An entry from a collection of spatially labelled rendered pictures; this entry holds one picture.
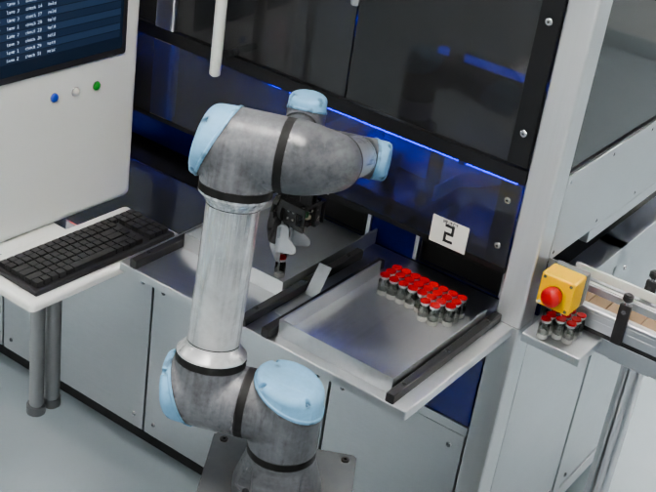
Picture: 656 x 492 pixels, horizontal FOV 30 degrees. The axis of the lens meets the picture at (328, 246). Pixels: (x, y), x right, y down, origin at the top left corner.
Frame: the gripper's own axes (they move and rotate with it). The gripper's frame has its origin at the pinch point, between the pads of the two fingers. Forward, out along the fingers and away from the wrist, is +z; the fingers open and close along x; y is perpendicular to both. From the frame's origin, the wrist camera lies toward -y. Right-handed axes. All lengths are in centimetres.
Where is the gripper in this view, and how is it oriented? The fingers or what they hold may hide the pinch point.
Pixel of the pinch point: (279, 252)
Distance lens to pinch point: 249.0
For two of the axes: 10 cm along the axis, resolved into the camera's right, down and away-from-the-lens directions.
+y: 8.0, 3.8, -4.6
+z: -1.3, 8.7, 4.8
